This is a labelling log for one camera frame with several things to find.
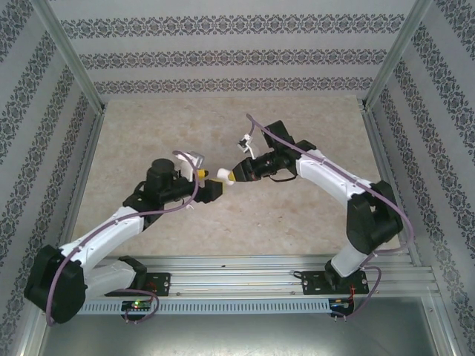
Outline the white earbud charging case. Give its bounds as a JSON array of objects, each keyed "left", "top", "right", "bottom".
[{"left": 217, "top": 167, "right": 238, "bottom": 185}]

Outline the grey metal shelf panel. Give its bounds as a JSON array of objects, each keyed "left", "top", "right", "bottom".
[{"left": 18, "top": 296, "right": 459, "bottom": 356}]

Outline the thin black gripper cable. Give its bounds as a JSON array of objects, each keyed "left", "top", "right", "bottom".
[{"left": 269, "top": 172, "right": 298, "bottom": 184}]

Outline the aluminium side rail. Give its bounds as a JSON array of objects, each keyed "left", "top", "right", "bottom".
[
  {"left": 50, "top": 111, "right": 108, "bottom": 271},
  {"left": 364, "top": 109, "right": 422, "bottom": 266}
]

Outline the aluminium rail beam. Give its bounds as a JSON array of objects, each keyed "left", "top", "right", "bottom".
[{"left": 36, "top": 254, "right": 437, "bottom": 297}]

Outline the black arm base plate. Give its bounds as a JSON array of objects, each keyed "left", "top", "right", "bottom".
[
  {"left": 301, "top": 270, "right": 369, "bottom": 297},
  {"left": 105, "top": 272, "right": 172, "bottom": 297}
]

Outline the slotted grey cable duct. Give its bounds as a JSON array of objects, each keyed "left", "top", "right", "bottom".
[{"left": 50, "top": 298, "right": 333, "bottom": 316}]

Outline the aluminium frame post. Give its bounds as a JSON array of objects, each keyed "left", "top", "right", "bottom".
[
  {"left": 31, "top": 0, "right": 108, "bottom": 114},
  {"left": 360, "top": 0, "right": 435, "bottom": 112}
]

